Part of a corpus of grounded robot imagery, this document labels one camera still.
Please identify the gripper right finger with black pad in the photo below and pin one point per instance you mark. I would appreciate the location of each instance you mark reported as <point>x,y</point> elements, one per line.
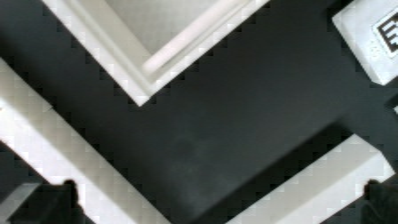
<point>375,209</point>

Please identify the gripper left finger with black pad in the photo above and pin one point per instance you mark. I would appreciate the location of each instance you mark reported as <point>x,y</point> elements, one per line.
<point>43,204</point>

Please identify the white cabinet body box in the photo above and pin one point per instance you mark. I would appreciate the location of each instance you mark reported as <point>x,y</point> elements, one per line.
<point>150,35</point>

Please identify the white cabinet top block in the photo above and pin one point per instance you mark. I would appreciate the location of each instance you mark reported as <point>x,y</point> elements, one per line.
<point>366,23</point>

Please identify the white L-shaped obstacle frame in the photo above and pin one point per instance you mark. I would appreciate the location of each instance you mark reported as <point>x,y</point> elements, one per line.
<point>304,201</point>

